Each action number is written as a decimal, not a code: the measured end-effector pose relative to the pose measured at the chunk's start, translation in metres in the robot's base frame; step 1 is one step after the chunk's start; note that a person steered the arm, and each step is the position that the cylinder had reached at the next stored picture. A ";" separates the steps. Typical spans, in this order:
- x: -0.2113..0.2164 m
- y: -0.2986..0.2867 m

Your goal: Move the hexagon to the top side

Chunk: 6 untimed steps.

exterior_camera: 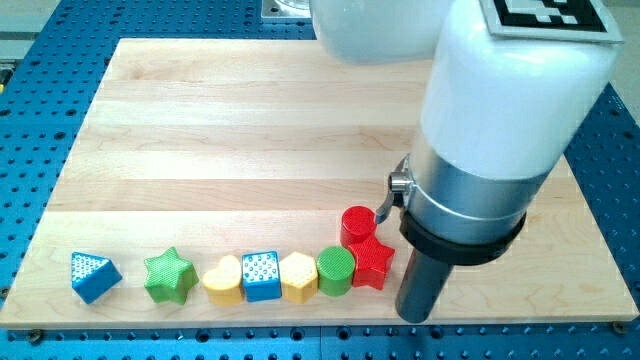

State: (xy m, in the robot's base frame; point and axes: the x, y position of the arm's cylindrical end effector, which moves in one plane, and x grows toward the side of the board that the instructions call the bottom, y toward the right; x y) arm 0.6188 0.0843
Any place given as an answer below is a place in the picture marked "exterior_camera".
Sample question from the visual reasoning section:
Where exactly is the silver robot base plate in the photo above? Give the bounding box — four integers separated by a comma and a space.
261, 0, 310, 19

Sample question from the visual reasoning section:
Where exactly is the red star block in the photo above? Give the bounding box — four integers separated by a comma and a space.
347, 235, 395, 290

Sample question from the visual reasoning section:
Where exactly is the yellow hexagon block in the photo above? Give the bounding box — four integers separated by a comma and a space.
279, 252, 318, 304

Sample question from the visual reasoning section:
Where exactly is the blue triangle block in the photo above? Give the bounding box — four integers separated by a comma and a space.
71, 252, 122, 304

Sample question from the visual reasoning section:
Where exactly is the blue cube block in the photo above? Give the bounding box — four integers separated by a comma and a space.
241, 251, 282, 302

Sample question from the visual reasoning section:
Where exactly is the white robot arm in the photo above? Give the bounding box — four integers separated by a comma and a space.
310, 0, 623, 244

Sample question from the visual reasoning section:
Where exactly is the black white fiducial marker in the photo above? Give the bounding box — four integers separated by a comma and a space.
479, 0, 624, 44

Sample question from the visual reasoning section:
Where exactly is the wooden board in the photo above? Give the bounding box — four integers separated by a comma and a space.
0, 38, 640, 331

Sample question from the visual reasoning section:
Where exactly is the green star block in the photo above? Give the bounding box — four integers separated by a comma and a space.
144, 247, 199, 305

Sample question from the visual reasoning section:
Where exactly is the blue perforated metal table plate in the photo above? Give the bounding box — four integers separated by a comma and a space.
1, 0, 639, 359

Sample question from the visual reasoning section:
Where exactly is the red cylinder block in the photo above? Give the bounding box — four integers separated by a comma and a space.
340, 205, 377, 247

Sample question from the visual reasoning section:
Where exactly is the yellow heart block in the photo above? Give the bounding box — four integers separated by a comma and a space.
202, 255, 244, 306

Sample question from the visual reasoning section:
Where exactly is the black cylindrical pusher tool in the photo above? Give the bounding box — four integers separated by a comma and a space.
395, 211, 526, 323

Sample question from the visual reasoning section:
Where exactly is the green cylinder block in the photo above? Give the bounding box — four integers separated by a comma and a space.
316, 246, 355, 297

